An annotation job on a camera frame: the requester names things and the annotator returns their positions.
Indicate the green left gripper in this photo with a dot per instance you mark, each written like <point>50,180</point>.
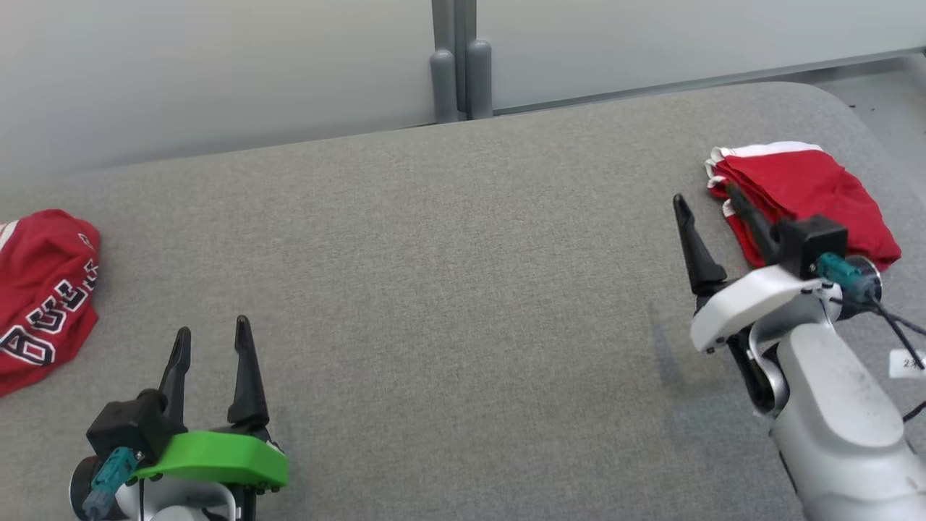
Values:
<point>217,456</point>

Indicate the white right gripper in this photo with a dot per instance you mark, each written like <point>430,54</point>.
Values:
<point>738,304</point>

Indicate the red shorts with white stripe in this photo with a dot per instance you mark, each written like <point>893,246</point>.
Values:
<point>817,188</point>

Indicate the red basketball jersey white sleeves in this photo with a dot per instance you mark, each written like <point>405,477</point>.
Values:
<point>43,289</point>

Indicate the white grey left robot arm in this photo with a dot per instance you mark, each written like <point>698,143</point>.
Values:
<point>181,503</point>

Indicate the grey fabric sofa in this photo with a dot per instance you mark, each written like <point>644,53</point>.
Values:
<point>434,289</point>

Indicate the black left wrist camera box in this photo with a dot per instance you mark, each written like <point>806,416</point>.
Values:
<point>126,427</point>

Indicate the teal right camera connector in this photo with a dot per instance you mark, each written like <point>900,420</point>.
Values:
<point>843,273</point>

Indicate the teal camera connector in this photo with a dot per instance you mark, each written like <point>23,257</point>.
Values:
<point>108,477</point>
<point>843,273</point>

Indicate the teal left camera connector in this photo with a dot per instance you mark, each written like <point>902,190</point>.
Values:
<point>108,477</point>

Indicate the grey partition post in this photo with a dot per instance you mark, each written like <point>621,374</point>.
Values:
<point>463,79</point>

